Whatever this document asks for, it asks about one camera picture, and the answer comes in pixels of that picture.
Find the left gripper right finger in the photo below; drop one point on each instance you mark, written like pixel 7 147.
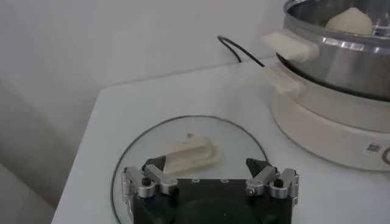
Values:
pixel 265 182

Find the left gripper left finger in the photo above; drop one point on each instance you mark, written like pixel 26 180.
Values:
pixel 158 182

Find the white steamed baozi bun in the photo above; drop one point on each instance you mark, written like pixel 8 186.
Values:
pixel 350 22

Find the cream electric cooker base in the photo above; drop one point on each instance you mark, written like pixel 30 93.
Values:
pixel 329 134

